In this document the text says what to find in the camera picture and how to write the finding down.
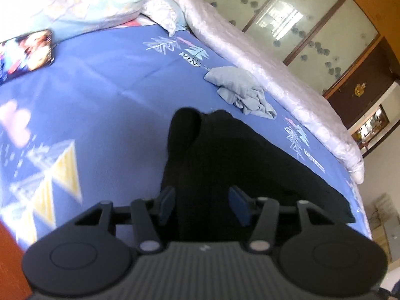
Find black pants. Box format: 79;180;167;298
161;108;355;243

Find light grey crumpled garment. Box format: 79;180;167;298
204;66;277;120

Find white satin quilt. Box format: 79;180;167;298
174;0;365;184

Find blue patterned bed sheet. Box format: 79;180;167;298
1;25;371;249

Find dark wooden door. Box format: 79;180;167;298
327;39;399;129

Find wooden wardrobe with glass doors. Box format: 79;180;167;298
204;0;384;95

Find colourful book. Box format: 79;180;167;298
1;30;54;85

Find light floral pillow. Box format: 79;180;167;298
1;0;187;43

